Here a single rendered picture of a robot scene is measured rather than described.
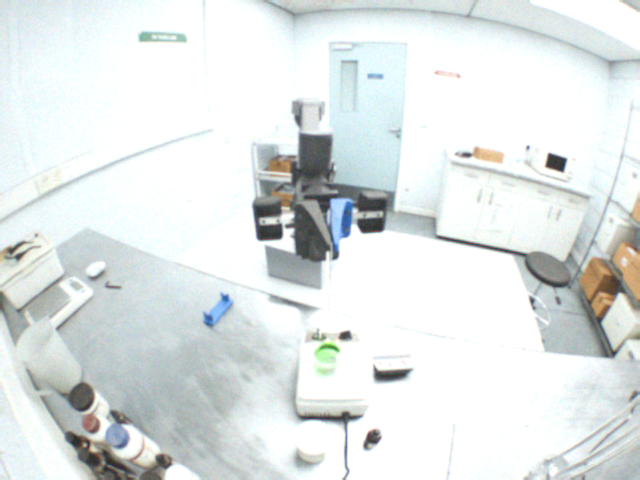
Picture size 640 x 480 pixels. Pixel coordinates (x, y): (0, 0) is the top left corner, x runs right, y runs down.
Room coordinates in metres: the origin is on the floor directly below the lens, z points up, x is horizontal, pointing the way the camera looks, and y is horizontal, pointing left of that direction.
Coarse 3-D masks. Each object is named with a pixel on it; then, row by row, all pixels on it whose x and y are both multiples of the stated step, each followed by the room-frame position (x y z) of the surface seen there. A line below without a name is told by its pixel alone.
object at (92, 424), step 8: (88, 416) 0.08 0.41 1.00; (96, 416) 0.09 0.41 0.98; (88, 424) 0.07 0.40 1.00; (96, 424) 0.07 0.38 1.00; (104, 424) 0.08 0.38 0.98; (88, 432) 0.05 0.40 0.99; (96, 432) 0.06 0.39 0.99; (104, 432) 0.07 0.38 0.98; (96, 440) 0.05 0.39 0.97; (104, 440) 0.05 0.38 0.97
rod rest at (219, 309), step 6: (222, 294) 0.51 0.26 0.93; (228, 294) 0.51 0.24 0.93; (222, 300) 0.51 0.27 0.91; (228, 300) 0.50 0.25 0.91; (216, 306) 0.48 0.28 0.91; (222, 306) 0.48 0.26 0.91; (228, 306) 0.49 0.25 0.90; (204, 312) 0.44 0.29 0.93; (210, 312) 0.46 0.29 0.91; (216, 312) 0.46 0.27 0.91; (222, 312) 0.46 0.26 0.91; (204, 318) 0.44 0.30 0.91; (210, 318) 0.43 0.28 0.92; (216, 318) 0.44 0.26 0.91; (210, 324) 0.42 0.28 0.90
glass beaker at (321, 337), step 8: (320, 336) 0.28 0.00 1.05; (328, 336) 0.29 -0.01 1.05; (336, 336) 0.28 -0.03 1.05; (312, 344) 0.27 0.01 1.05; (344, 344) 0.26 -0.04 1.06; (312, 352) 0.26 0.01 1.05; (336, 352) 0.24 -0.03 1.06; (320, 360) 0.24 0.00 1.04; (328, 360) 0.24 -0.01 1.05; (336, 360) 0.24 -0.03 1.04; (320, 368) 0.24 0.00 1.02; (328, 368) 0.24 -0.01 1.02; (336, 368) 0.24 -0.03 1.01; (328, 376) 0.24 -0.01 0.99
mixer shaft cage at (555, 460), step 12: (624, 408) 0.00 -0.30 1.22; (612, 420) 0.00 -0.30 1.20; (600, 432) 0.00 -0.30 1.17; (624, 432) -0.02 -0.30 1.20; (576, 444) 0.00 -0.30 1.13; (612, 444) -0.02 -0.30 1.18; (624, 444) -0.03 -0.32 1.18; (636, 444) -0.04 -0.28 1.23; (552, 456) 0.01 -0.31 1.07; (588, 456) -0.02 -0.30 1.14; (612, 456) -0.03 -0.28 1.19; (528, 468) 0.01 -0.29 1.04; (540, 468) 0.00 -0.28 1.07; (552, 468) -0.01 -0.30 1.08; (564, 468) -0.02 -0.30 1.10; (588, 468) -0.03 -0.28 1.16
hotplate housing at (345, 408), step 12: (360, 336) 0.37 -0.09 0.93; (300, 348) 0.32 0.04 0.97; (300, 360) 0.29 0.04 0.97; (300, 408) 0.20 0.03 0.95; (312, 408) 0.20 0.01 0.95; (324, 408) 0.20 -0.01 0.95; (336, 408) 0.20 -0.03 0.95; (348, 408) 0.20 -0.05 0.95; (360, 408) 0.20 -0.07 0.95; (348, 420) 0.18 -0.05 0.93
